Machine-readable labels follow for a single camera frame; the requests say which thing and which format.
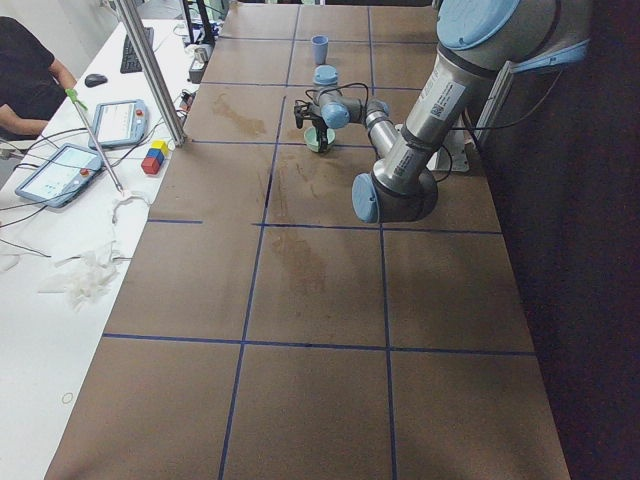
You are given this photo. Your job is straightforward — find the far teach pendant tablet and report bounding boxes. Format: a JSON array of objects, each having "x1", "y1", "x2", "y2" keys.
[{"x1": 92, "y1": 99, "x2": 148, "y2": 149}]

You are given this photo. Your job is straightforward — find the green ceramic bowl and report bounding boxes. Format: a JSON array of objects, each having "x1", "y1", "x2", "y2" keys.
[{"x1": 304, "y1": 127, "x2": 336, "y2": 153}]

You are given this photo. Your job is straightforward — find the light blue plastic cup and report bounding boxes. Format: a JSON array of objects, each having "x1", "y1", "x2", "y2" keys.
[{"x1": 311, "y1": 35, "x2": 329, "y2": 65}]

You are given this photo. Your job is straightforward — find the person in black shirt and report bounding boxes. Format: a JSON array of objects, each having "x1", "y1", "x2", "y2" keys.
[{"x1": 1, "y1": 16, "x2": 77, "y2": 140}]

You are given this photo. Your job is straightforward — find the black keyboard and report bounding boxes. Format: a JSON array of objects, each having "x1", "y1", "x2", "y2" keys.
[{"x1": 119, "y1": 26, "x2": 156, "y2": 75}]

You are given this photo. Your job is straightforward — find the crumpled white tissues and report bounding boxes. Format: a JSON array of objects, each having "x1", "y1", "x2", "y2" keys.
[{"x1": 37, "y1": 190, "x2": 151, "y2": 310}]

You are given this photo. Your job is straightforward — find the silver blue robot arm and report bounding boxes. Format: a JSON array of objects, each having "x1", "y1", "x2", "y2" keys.
[{"x1": 294, "y1": 1, "x2": 593, "y2": 223}]

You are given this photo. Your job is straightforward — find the black computer mouse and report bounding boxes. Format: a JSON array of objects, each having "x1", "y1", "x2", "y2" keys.
[{"x1": 84, "y1": 73, "x2": 108, "y2": 88}]

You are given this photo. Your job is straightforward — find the black camera cable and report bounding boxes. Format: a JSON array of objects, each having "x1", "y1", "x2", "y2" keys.
[{"x1": 294, "y1": 81, "x2": 374, "y2": 126}]

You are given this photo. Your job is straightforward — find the thin metal rod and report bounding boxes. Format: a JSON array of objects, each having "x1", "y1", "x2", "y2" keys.
[{"x1": 71, "y1": 102, "x2": 124, "y2": 194}]

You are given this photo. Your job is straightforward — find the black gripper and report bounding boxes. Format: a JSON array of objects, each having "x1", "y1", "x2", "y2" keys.
[{"x1": 312, "y1": 116, "x2": 331, "y2": 149}]

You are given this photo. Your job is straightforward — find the steel cylinder weight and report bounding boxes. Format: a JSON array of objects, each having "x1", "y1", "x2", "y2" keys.
[{"x1": 193, "y1": 44, "x2": 213, "y2": 64}]

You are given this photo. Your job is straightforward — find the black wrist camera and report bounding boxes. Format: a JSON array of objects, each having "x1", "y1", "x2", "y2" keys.
[{"x1": 293, "y1": 100, "x2": 314, "y2": 129}]

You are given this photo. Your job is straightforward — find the teach pendant tablet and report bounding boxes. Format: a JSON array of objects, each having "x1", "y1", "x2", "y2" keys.
[
  {"x1": 15, "y1": 144, "x2": 103, "y2": 208},
  {"x1": 92, "y1": 99, "x2": 148, "y2": 149}
]

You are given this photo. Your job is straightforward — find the aluminium frame post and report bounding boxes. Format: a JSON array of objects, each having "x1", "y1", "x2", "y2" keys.
[{"x1": 114, "y1": 0, "x2": 186, "y2": 147}]

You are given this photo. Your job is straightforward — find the near teach pendant tablet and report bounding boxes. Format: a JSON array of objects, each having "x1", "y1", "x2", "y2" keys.
[{"x1": 15, "y1": 144, "x2": 103, "y2": 208}]

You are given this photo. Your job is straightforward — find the red blue yellow cube stack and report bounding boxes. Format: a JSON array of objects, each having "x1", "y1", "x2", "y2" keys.
[{"x1": 141, "y1": 140, "x2": 169, "y2": 175}]

